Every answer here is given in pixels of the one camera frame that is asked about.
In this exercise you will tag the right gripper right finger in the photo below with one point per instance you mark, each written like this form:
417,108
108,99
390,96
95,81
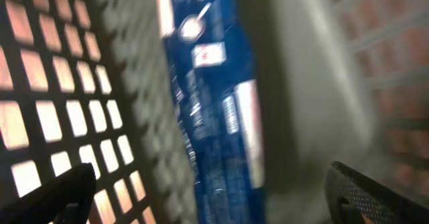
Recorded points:
355,198

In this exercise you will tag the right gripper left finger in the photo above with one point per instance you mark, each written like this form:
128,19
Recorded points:
66,199

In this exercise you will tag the blue food box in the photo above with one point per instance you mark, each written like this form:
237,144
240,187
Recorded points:
214,93

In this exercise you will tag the grey plastic basket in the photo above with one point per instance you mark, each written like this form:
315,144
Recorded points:
87,81

